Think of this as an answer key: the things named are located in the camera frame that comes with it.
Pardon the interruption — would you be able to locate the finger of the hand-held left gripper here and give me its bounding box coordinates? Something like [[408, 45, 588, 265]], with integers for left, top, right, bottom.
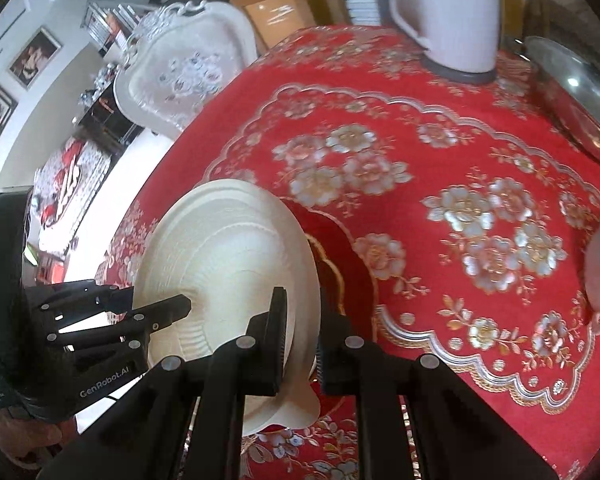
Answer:
[[27, 280, 136, 312], [45, 294, 192, 347]]

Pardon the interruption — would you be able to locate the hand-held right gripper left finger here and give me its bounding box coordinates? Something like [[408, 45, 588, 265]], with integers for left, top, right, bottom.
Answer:
[[35, 287, 293, 480]]

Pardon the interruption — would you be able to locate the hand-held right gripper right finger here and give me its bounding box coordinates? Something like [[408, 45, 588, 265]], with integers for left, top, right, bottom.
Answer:
[[317, 311, 558, 480]]

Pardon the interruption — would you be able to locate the red glass plate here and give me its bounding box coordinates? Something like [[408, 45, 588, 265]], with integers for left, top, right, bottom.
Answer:
[[282, 199, 379, 346]]

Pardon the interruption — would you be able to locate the cream ribbed plate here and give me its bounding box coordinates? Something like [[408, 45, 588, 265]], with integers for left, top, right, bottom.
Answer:
[[132, 178, 323, 436]]

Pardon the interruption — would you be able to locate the person's left hand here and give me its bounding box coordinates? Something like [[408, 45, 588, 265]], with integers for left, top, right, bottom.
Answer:
[[0, 406, 79, 467]]

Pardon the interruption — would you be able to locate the red patterned cloth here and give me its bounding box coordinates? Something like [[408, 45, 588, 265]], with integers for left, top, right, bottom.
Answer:
[[32, 140, 116, 251]]

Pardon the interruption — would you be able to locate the red floral tablecloth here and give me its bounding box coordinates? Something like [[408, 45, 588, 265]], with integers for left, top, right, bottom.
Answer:
[[95, 22, 600, 480]]

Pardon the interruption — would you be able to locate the black cabinet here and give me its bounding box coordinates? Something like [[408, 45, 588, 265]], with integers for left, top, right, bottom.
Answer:
[[72, 95, 142, 147]]

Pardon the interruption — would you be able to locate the white ornate chair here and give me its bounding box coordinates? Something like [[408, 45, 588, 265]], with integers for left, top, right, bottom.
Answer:
[[112, 1, 258, 141]]

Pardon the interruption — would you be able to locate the glass pot lid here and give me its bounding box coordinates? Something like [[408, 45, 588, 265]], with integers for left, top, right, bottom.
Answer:
[[502, 35, 600, 168]]

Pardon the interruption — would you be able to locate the white electric kettle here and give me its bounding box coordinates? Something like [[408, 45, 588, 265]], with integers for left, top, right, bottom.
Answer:
[[384, 0, 501, 86]]

